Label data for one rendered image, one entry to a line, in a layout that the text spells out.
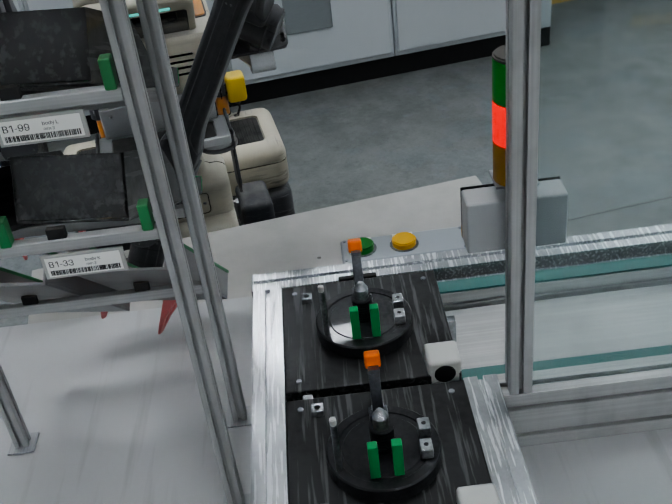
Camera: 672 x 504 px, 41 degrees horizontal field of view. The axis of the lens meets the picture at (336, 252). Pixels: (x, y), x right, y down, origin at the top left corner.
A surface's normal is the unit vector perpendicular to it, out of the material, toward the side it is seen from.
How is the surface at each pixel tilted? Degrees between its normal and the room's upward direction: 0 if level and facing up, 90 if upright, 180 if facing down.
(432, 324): 0
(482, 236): 90
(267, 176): 90
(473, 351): 0
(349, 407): 0
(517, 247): 90
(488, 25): 90
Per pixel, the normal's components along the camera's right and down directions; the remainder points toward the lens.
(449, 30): 0.23, 0.53
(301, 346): -0.11, -0.82
